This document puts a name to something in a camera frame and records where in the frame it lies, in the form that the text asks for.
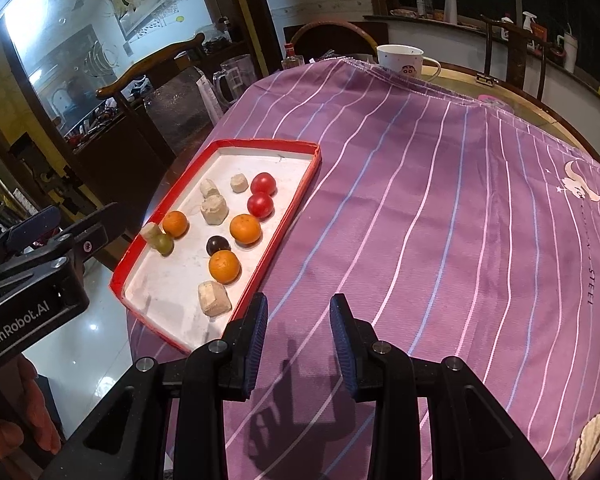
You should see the clear plastic bag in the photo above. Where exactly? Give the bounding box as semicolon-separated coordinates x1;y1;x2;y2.
196;67;226;126

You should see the white mug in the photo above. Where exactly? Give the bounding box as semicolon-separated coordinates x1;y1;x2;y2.
376;44;442;81

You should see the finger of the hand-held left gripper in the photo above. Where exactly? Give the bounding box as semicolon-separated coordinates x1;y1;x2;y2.
10;202;119;269
0;205;62;274

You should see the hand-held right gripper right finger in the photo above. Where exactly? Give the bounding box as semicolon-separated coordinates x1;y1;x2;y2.
329;293;553;480

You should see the person's left hand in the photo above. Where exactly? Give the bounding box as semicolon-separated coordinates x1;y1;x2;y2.
0;355;63;462

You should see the red tomato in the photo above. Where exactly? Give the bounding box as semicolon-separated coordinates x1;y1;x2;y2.
250;172;276;196
247;193;275;219

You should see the large beige rough chunk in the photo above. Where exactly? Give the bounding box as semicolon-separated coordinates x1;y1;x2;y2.
201;194;229;226
197;280;233;317

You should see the purple striped cloth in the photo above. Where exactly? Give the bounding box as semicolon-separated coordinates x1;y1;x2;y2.
125;57;600;480

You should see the glass pitcher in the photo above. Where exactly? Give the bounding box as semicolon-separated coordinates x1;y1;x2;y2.
212;54;258;111

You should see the red-edged white tray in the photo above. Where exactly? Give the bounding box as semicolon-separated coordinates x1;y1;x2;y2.
110;139;322;356

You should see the wicker basket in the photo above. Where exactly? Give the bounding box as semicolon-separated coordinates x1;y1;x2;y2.
289;19;378;63

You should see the white cup with straw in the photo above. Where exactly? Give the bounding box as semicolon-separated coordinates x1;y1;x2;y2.
562;22;579;75

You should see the red-capped glass bottle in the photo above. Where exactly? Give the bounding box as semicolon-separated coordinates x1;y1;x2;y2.
281;42;302;71

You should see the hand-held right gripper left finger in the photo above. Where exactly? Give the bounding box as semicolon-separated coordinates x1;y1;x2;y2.
42;292;269;480

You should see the curved wooden chair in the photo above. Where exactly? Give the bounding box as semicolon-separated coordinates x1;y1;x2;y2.
96;32;206;161

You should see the orange tangerine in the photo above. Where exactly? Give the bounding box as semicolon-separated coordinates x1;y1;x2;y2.
229;213;263;246
161;210;189;239
208;249;242;283

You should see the dark wooden chair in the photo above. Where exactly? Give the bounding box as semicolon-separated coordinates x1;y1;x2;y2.
481;14;551;103

